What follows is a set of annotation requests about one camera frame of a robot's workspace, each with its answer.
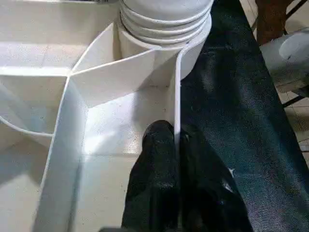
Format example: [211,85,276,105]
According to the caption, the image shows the black work mat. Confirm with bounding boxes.
[174,0,309,232]

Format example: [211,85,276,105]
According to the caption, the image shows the white plastic table top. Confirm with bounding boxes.
[0,0,214,232]

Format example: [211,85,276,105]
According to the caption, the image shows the brown wooden post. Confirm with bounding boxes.
[255,0,294,46]

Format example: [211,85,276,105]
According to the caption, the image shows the pale grey rounded object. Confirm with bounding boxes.
[261,27,309,94]

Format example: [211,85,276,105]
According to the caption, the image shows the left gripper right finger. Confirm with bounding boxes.
[175,124,253,232]

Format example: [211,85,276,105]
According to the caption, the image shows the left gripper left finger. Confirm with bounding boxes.
[121,120,181,232]

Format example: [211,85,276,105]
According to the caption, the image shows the white plastic table leg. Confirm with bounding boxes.
[119,0,214,48]

